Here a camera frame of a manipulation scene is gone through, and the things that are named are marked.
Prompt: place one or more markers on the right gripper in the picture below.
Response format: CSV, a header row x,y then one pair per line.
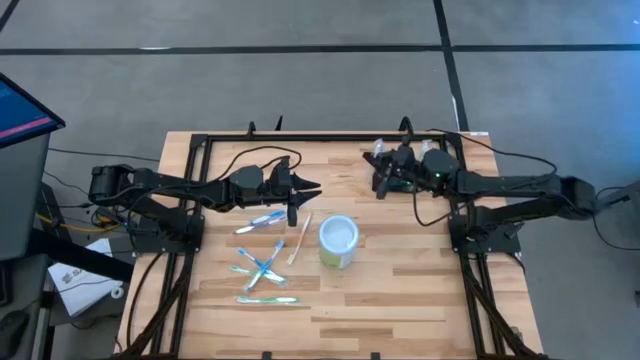
x,y
405,167

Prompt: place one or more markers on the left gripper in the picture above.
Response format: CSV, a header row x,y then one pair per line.
x,y
282,187

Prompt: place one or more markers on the yellow toothbrush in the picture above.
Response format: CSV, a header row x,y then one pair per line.
x,y
426,146

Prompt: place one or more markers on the white toothbrush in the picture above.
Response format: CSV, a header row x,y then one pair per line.
x,y
250,229

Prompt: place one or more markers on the green toothbrush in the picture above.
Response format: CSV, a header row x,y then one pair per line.
x,y
240,270
265,300

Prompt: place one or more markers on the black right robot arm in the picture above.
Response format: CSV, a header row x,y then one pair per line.
x,y
525,192

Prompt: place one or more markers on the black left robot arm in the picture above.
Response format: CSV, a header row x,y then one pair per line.
x,y
165,182

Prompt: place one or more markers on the teal container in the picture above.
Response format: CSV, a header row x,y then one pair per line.
x,y
402,188

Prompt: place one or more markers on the green white wipes canister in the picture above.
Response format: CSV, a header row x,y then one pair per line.
x,y
339,235

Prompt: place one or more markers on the white label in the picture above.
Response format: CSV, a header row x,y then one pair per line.
x,y
479,133

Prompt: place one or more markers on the white tape roll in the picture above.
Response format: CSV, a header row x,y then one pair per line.
x,y
112,292

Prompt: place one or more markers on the black beam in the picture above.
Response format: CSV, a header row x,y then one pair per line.
x,y
80,255

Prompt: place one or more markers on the white paper box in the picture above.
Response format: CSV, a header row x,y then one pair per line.
x,y
85,290

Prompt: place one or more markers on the monitor with blue screen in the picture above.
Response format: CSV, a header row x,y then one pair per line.
x,y
20,112

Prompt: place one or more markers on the black computer mouse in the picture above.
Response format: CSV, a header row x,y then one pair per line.
x,y
12,327

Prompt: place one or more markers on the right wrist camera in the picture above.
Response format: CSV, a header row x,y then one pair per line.
x,y
406,154

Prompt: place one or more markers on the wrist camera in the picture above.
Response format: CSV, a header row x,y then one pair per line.
x,y
285,165
406,154

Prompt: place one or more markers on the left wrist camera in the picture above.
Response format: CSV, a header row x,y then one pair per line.
x,y
285,165

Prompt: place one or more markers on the black aluminium frame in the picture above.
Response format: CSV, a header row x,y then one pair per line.
x,y
325,136

